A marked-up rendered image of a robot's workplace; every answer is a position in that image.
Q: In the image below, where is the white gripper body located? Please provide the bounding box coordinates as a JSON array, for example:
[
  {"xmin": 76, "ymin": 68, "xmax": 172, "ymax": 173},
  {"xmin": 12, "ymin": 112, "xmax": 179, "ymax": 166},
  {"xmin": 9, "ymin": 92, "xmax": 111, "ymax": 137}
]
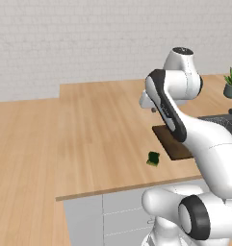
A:
[{"xmin": 139, "ymin": 89, "xmax": 160, "ymax": 111}]

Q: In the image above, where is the dark brown cutting board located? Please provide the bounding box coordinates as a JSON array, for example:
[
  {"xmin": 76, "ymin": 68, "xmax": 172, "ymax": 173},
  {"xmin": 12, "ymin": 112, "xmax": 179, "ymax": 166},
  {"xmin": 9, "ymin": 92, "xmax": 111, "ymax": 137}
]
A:
[{"xmin": 151, "ymin": 124, "xmax": 195, "ymax": 161}]

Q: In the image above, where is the green sponge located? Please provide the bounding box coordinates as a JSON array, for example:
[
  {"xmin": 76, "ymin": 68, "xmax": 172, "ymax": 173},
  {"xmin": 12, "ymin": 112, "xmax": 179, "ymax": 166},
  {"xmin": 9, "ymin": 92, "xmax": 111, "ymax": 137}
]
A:
[{"xmin": 145, "ymin": 151, "xmax": 161, "ymax": 168}]

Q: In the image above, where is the dark grey sink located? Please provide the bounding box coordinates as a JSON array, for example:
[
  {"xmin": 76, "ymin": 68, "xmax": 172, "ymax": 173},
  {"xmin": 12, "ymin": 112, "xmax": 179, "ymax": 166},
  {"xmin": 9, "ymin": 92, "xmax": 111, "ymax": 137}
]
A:
[{"xmin": 197, "ymin": 113, "xmax": 232, "ymax": 146}]

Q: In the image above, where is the grey drawer front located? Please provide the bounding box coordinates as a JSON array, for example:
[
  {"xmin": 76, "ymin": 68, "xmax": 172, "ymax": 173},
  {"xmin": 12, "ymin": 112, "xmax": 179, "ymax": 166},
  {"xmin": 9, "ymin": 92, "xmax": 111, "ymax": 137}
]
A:
[
  {"xmin": 103, "ymin": 207, "xmax": 156, "ymax": 237},
  {"xmin": 104, "ymin": 226, "xmax": 153, "ymax": 246},
  {"xmin": 102, "ymin": 186, "xmax": 148, "ymax": 215}
]

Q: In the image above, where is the grey cupboard door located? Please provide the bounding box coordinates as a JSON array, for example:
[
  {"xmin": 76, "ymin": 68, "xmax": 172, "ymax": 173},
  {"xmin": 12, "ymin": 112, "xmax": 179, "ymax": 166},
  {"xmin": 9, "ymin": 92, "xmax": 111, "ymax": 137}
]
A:
[{"xmin": 63, "ymin": 193, "xmax": 105, "ymax": 246}]

